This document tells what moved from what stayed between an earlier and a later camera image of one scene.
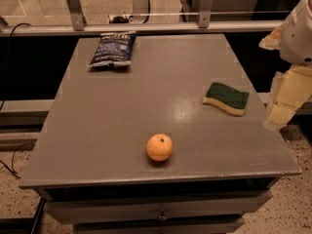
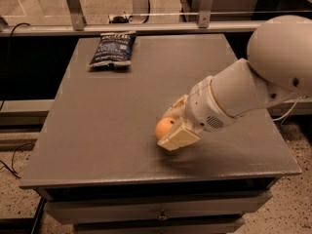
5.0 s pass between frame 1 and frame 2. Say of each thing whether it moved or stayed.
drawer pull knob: stayed
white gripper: moved
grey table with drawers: stayed
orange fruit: moved
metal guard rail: stayed
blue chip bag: stayed
